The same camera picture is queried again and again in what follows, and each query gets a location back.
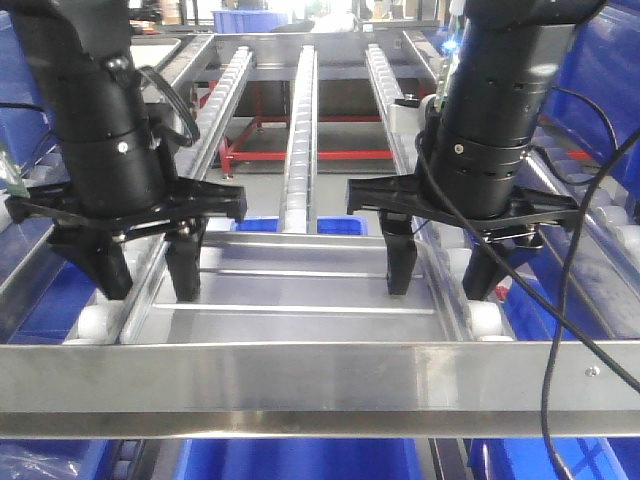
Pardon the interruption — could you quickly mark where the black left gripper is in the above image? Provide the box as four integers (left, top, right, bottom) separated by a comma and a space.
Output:
5, 177, 246, 302

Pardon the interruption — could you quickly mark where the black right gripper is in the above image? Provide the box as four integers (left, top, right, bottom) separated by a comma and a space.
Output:
347, 173, 588, 301

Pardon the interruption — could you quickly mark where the silver metal tray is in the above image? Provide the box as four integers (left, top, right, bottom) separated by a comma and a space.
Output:
121, 232, 458, 344

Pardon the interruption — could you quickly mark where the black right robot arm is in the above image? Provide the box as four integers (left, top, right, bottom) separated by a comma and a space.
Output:
348, 1, 602, 300

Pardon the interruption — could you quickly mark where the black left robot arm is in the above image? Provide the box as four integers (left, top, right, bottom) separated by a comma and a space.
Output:
1, 1, 247, 302

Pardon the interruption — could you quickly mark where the grey tray far left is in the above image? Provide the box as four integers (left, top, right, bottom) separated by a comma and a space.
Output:
130, 37, 181, 68

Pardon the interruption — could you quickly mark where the blue bin lower left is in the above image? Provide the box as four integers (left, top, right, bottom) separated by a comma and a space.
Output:
1, 249, 95, 344

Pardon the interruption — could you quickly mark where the blue bin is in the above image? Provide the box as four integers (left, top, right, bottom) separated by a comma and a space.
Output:
231, 215, 368, 236
494, 279, 606, 341
0, 11, 55, 170
468, 437, 639, 479
544, 1, 639, 163
1, 249, 95, 344
173, 438, 423, 479

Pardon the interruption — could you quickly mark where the blue bin lower centre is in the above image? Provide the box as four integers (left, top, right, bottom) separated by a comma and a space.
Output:
231, 215, 368, 236

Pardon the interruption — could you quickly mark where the blue bin lower right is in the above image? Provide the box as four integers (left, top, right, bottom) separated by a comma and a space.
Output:
494, 279, 606, 341

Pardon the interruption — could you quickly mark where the blue bin upper left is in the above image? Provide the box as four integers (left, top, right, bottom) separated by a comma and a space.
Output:
0, 11, 55, 170

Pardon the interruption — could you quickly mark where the blue bin bottom right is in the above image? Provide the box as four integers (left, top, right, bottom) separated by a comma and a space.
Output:
468, 437, 639, 479

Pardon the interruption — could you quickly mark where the blue bin upper right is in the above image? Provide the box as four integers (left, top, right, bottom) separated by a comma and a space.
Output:
544, 1, 639, 163

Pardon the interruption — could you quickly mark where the blue bin bottom centre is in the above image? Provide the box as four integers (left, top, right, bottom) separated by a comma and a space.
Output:
173, 438, 423, 479

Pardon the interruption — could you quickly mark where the blue bin far background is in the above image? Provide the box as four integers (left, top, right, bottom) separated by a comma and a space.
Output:
212, 10, 289, 34

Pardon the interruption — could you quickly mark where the right steel divider rail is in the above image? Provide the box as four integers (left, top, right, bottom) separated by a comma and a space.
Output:
403, 31, 639, 340

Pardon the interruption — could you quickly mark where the steel divider rail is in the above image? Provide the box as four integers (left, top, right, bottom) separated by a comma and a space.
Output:
403, 31, 639, 340
0, 34, 216, 346

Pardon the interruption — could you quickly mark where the right white roller rail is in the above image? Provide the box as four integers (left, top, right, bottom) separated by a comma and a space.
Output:
365, 44, 514, 342

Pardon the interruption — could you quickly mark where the white roller rail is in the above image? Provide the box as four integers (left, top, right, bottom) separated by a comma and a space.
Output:
279, 45, 318, 234
365, 44, 514, 342
63, 46, 254, 346

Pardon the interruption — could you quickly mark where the left white roller rail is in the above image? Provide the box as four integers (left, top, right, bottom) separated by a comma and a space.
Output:
63, 46, 254, 346

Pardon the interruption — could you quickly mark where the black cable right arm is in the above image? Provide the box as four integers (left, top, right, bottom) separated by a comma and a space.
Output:
414, 84, 640, 480

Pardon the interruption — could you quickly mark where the steel front frame bar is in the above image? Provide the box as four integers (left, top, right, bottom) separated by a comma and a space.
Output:
1, 342, 549, 438

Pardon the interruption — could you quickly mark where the centre white roller rail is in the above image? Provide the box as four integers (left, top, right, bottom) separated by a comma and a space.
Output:
279, 45, 318, 234

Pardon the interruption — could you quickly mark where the red metal floor frame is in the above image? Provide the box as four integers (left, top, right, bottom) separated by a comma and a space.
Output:
218, 80, 392, 177

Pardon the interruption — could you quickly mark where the far right roller rail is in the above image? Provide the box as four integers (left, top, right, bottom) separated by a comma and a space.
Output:
529, 136, 639, 265

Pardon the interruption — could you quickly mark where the left steel divider rail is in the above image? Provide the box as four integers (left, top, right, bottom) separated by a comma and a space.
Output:
0, 34, 216, 346

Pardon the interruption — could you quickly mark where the black cable tie loop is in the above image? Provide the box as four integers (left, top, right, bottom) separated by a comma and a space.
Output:
137, 66, 201, 147

